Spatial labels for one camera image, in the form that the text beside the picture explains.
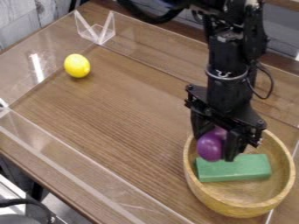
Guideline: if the brown wooden bowl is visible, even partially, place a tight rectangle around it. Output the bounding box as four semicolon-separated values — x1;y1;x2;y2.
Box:
183;130;295;218

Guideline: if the purple toy eggplant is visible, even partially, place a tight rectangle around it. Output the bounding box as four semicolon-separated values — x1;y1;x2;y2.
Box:
196;127;227;162

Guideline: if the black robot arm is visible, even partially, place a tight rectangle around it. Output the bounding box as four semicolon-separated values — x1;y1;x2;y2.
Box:
185;0;268;162

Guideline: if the clear acrylic tray wall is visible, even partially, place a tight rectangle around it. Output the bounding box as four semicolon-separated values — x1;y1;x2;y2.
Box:
0;102;193;224

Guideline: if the black cable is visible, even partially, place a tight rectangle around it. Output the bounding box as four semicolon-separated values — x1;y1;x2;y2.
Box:
116;0;188;25

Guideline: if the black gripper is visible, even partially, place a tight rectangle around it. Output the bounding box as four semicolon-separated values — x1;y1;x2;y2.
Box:
184;64;273;162

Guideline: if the clear acrylic corner bracket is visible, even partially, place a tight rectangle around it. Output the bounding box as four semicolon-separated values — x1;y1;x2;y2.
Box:
73;10;116;46

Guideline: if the green rectangular block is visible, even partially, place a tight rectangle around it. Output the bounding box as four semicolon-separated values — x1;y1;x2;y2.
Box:
195;154;272;182

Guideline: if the yellow toy lemon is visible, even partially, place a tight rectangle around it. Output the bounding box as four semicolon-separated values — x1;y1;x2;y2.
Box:
62;53;91;78

